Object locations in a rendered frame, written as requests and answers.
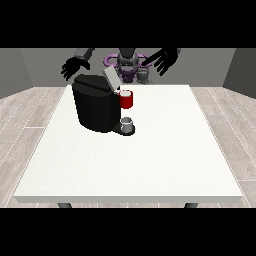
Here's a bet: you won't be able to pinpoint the grey humanoid trunk purple rings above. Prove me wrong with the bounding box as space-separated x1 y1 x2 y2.
103 48 155 85

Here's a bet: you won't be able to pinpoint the small grey cup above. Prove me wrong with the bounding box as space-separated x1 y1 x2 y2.
119 116 135 134

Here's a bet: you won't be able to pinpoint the small grey coffee pod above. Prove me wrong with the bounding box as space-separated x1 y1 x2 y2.
136 68 150 84

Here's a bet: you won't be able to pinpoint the pale grey machine lid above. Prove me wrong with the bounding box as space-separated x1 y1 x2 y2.
102 65 122 91

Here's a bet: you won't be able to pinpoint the black coffee machine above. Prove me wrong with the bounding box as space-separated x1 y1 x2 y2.
71 73 136 137

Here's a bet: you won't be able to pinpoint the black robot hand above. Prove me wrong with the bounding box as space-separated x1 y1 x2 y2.
60 56 92 82
141 48 180 77

